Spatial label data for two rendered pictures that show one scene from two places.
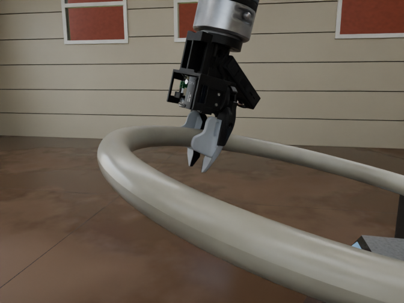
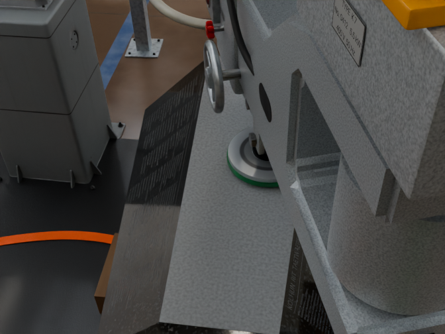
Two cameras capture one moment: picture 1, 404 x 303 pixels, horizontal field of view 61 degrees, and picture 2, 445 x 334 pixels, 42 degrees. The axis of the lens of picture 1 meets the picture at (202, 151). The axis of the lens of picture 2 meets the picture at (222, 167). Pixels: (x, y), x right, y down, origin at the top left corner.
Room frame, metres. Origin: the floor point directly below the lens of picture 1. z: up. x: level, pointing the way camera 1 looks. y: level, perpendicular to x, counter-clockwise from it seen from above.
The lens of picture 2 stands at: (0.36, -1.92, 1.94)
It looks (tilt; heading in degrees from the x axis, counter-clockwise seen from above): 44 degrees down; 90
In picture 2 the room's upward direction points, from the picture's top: 2 degrees counter-clockwise
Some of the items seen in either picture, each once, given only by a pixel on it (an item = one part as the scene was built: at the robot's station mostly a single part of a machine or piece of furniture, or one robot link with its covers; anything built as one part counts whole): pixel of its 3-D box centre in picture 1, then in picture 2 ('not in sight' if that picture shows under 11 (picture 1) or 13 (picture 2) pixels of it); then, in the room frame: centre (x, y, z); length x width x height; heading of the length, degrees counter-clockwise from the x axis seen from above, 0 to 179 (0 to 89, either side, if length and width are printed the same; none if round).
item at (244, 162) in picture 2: not in sight; (268, 152); (0.48, -0.79, 0.89); 0.21 x 0.21 x 0.01
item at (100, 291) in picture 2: not in sight; (122, 273); (-0.04, -0.56, 0.07); 0.30 x 0.12 x 0.12; 81
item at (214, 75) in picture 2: not in sight; (230, 74); (0.39, -0.93, 1.24); 0.15 x 0.10 x 0.15; 100
